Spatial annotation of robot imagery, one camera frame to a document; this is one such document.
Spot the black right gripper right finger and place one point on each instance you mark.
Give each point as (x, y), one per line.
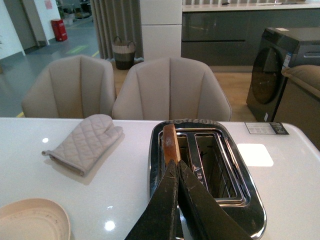
(204, 217)

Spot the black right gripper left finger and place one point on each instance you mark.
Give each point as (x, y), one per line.
(158, 221)

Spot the bread slice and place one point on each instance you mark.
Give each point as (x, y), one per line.
(170, 145)

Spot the beige round plate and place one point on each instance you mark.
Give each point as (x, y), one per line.
(34, 219)

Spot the white chrome toaster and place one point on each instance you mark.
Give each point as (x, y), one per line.
(210, 152)

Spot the grey quilted oven mitt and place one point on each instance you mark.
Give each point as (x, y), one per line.
(82, 148)

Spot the label sticker on table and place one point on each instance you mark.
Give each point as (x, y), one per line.
(266, 128)

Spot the right beige chair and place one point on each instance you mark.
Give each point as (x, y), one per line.
(171, 88)

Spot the beige chair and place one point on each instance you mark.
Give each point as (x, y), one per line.
(73, 87)
(171, 88)

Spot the beige sofa armrest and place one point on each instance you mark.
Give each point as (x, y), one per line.
(300, 101)

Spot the left beige chair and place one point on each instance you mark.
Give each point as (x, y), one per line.
(73, 87)

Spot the woven laundry basket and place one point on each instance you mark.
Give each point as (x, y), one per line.
(124, 53)

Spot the dark grey counter cabinet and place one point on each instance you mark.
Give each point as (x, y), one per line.
(230, 35)

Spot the dark washing machine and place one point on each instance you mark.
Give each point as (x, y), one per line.
(279, 48)

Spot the white pillar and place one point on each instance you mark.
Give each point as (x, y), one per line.
(161, 28)

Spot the grey curtain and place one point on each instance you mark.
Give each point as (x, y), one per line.
(117, 18)

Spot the red cabinet box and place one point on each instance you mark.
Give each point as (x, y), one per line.
(59, 30)

